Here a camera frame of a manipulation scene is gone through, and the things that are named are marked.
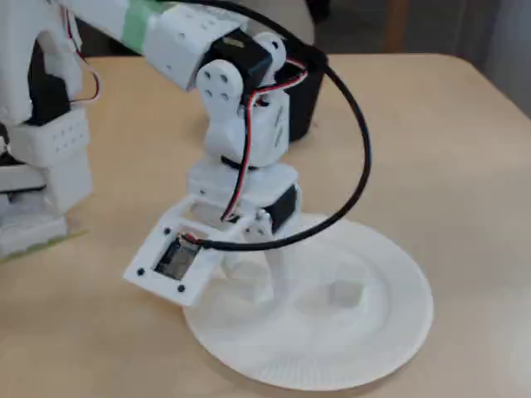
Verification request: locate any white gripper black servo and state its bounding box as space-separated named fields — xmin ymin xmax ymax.
xmin=186 ymin=160 xmax=304 ymax=302

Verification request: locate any white paper plate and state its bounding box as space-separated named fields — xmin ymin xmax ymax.
xmin=181 ymin=213 xmax=435 ymax=391

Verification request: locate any black pot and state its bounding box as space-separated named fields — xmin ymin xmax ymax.
xmin=273 ymin=43 xmax=329 ymax=143

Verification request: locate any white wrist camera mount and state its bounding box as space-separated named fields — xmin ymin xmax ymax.
xmin=123 ymin=194 xmax=250 ymax=308

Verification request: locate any red white servo wire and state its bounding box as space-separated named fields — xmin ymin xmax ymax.
xmin=61 ymin=7 xmax=103 ymax=107
xmin=219 ymin=60 xmax=310 ymax=223

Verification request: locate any wooden frame rack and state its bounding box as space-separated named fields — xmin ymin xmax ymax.
xmin=381 ymin=0 xmax=412 ymax=53

